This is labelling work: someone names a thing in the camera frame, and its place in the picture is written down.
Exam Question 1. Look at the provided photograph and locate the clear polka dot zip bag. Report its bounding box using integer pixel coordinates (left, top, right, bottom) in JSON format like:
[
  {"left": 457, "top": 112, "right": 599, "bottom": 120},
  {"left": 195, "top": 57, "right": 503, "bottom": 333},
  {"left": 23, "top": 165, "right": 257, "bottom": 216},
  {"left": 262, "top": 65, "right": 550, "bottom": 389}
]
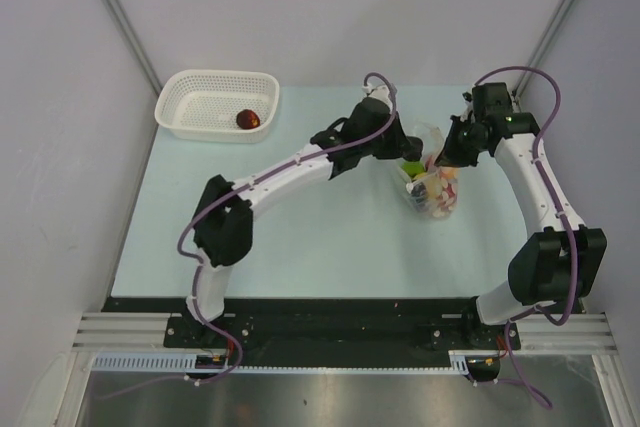
[{"left": 390, "top": 122, "right": 458, "bottom": 220}]

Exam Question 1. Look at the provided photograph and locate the dark red fake plum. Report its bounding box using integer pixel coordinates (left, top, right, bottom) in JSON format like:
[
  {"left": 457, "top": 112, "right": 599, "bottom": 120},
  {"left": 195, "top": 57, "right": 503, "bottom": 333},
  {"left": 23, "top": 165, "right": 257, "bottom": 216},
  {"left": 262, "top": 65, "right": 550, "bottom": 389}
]
[{"left": 236, "top": 109, "right": 261, "bottom": 130}]

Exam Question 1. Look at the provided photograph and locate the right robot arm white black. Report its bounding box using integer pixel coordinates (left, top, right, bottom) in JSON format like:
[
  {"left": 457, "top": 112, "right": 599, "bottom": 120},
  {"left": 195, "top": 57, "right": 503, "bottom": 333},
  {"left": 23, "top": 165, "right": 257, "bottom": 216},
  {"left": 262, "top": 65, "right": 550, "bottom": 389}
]
[{"left": 435, "top": 83, "right": 607, "bottom": 348}]

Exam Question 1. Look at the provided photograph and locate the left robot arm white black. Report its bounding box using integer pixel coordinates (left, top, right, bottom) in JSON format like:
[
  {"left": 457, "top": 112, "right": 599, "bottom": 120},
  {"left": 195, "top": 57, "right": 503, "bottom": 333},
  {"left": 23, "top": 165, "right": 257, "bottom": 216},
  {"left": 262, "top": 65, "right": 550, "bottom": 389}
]
[{"left": 177, "top": 95, "right": 423, "bottom": 347}]

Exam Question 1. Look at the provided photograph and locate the green fake pepper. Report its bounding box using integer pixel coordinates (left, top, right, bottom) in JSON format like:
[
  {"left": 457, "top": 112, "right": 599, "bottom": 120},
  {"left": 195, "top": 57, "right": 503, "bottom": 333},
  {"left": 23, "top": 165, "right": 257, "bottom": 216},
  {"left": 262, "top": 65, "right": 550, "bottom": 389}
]
[{"left": 401, "top": 161, "right": 425, "bottom": 179}]

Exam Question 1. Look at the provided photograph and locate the yellow fake lemon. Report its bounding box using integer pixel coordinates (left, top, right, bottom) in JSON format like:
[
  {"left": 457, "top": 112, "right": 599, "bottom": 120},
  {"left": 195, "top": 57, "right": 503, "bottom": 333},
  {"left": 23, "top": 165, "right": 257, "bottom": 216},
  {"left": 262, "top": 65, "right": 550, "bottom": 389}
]
[{"left": 412, "top": 172, "right": 430, "bottom": 182}]

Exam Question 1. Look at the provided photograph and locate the white perforated plastic basket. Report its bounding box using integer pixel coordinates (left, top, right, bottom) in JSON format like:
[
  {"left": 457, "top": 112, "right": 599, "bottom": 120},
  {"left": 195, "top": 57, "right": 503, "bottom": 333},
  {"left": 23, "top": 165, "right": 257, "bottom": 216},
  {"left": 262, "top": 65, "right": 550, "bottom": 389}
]
[{"left": 154, "top": 69, "right": 280, "bottom": 144}]

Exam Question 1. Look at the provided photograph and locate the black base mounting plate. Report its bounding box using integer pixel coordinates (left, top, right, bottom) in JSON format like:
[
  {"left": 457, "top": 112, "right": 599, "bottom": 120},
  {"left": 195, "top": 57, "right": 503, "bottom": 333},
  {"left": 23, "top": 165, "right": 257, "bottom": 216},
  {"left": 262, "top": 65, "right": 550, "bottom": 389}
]
[{"left": 102, "top": 296, "right": 586, "bottom": 369}]

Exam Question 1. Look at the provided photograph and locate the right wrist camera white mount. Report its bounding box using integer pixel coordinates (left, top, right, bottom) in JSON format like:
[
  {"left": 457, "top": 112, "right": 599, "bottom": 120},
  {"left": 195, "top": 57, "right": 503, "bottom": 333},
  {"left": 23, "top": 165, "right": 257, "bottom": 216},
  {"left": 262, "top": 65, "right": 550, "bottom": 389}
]
[{"left": 460, "top": 92, "right": 474, "bottom": 122}]

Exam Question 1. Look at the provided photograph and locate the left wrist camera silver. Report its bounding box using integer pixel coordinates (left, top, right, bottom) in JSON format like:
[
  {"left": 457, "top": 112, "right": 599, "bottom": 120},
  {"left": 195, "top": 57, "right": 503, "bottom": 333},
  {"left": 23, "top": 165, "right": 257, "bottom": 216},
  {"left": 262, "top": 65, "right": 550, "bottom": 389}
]
[{"left": 362, "top": 84, "right": 394, "bottom": 107}]

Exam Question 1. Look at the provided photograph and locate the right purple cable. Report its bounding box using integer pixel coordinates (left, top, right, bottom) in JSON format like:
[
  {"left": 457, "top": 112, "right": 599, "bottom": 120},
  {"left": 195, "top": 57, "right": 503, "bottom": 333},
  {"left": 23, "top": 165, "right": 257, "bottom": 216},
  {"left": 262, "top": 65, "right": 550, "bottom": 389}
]
[{"left": 472, "top": 65, "right": 584, "bottom": 409}]

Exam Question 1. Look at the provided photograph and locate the white slotted cable duct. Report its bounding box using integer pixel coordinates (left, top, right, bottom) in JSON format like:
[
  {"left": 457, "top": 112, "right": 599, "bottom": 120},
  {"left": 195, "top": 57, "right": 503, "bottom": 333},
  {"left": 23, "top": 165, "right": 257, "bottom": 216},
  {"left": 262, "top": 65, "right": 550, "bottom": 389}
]
[{"left": 92, "top": 352, "right": 236, "bottom": 373}]

